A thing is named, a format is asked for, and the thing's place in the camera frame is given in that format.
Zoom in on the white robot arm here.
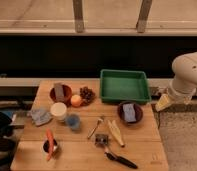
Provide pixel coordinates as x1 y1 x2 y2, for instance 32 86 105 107
155 52 197 111

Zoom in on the small metal clip object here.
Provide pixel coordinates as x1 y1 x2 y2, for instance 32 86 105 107
95 134 109 147

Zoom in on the brown bowl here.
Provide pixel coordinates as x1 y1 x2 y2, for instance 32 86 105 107
117 101 143 124
50 83 72 105

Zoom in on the grey sponge in left bowl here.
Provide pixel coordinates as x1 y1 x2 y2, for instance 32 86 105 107
54 83 64 102

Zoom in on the white cylindrical cup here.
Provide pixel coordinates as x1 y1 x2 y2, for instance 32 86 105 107
50 102 67 120

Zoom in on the brown bowl left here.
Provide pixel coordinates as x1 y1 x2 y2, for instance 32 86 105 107
50 83 72 105

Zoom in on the green plastic tray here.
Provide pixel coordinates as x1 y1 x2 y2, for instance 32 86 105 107
100 69 151 104

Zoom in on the orange carrot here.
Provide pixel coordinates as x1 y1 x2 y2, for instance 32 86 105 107
46 129 54 161

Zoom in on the black object at left edge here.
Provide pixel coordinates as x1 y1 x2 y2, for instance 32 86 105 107
0 112 16 166

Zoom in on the blue small cup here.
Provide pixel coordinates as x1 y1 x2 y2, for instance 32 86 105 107
65 114 80 131

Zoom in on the blue sponge in right bowl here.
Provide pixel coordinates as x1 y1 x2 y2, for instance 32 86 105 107
123 104 136 122

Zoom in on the brown bowl right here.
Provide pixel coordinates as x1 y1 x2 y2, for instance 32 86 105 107
117 101 143 124

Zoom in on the metal spoon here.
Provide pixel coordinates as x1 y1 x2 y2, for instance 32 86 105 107
87 116 104 139

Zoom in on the grey crumpled cloth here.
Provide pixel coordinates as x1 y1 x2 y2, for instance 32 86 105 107
28 108 52 126

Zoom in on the orange apple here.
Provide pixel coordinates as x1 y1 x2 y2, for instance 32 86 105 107
71 95 82 107

